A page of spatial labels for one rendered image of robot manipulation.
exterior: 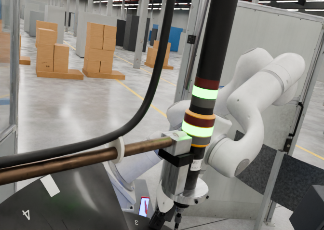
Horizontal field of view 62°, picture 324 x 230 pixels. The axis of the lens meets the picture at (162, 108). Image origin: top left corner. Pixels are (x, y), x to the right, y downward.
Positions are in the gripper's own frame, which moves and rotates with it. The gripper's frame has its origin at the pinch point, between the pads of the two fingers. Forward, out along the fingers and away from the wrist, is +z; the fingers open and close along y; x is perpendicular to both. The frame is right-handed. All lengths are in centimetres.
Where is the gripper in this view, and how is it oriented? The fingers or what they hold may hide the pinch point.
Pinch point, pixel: (157, 220)
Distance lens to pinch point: 74.9
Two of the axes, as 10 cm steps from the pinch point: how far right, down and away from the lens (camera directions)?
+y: 1.2, 2.8, -9.5
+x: 8.9, 4.0, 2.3
